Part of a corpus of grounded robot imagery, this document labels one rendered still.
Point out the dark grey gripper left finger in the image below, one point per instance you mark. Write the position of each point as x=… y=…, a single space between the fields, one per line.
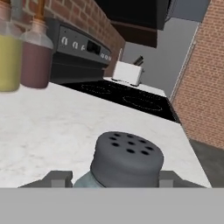
x=59 y=178

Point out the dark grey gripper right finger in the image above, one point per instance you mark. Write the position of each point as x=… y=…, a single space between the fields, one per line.
x=172 y=178

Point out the grey-capped glass shaker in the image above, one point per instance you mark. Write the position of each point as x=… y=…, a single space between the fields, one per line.
x=125 y=160

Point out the dark red condiment bottle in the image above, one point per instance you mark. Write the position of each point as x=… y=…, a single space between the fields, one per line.
x=36 y=55

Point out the yellow condiment bottle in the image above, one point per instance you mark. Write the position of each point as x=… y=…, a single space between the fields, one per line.
x=9 y=55

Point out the black stove with control panel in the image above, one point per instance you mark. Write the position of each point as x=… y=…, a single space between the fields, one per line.
x=96 y=78

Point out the white toaster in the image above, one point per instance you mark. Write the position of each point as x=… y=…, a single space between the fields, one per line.
x=127 y=73

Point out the black range hood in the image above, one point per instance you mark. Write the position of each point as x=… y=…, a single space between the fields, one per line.
x=137 y=17

